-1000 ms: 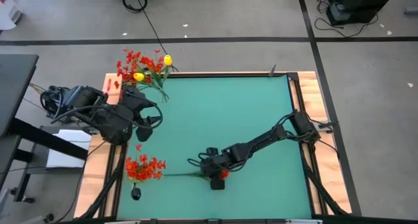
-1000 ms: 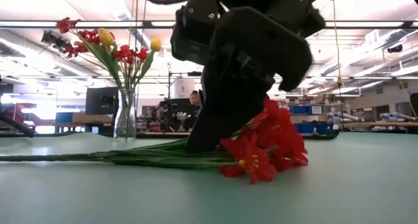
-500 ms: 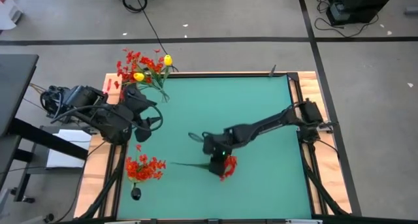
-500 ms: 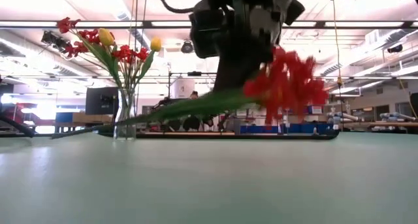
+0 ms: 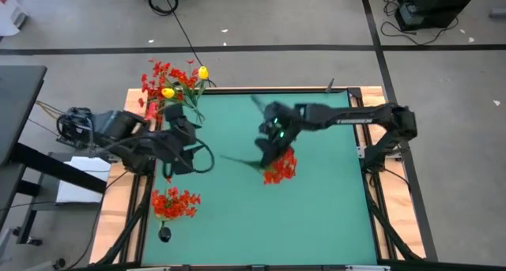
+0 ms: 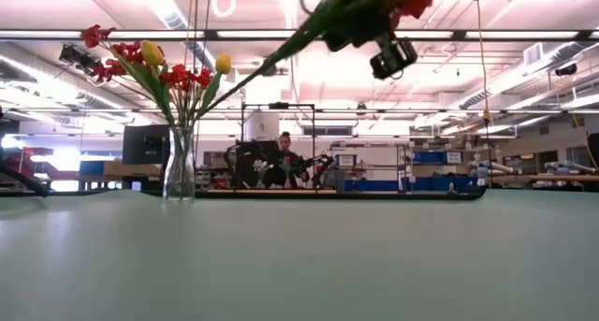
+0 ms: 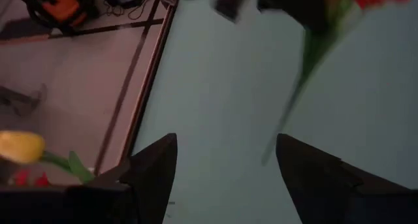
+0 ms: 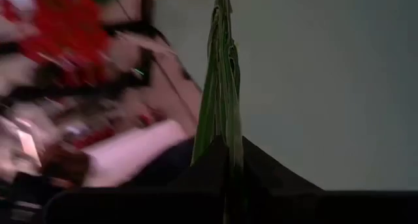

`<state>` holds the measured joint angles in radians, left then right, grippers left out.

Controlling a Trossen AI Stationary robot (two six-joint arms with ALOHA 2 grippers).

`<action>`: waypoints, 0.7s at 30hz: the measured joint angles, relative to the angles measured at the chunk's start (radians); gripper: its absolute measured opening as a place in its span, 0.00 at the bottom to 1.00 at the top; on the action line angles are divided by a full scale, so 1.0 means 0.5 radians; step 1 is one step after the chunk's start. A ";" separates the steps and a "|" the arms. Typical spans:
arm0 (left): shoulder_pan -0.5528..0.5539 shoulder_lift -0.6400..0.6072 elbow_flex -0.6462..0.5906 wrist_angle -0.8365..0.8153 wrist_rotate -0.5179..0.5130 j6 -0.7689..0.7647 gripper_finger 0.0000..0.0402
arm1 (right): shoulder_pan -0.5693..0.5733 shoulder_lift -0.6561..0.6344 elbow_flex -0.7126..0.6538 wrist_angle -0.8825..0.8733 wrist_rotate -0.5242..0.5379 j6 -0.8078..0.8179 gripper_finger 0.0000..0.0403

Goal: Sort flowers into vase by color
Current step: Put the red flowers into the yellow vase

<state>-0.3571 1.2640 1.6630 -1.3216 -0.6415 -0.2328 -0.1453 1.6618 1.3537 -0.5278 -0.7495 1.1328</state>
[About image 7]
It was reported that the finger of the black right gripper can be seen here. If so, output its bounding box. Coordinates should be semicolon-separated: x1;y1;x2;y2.
214;0;249;22

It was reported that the yellow artificial tulip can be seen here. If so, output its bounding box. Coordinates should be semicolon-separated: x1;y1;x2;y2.
0;130;96;185

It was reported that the black table edge frame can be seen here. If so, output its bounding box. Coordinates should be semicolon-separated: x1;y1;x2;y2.
119;0;181;168

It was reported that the grey metal floor stand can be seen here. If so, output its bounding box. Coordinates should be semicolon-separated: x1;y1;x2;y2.
0;82;49;118

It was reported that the red artificial flower bunch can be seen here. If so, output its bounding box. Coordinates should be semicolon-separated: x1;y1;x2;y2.
12;170;50;188
260;0;414;168

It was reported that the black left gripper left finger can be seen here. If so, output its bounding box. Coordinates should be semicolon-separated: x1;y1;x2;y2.
0;132;179;224

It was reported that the orange and black floor machine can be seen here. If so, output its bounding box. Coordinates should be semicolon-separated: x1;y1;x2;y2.
18;0;101;34

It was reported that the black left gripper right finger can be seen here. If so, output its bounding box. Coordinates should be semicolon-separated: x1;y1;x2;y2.
276;133;418;224

